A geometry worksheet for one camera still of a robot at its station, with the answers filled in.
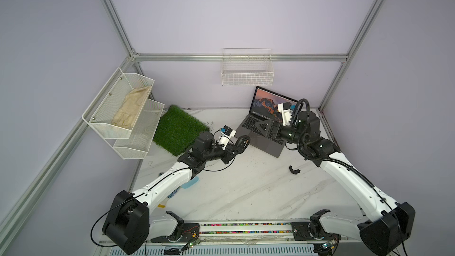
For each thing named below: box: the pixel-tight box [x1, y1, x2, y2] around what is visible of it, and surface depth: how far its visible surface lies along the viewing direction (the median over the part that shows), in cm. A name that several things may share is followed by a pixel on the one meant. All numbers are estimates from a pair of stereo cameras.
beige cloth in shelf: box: [111, 85, 152, 130], surface depth 81 cm
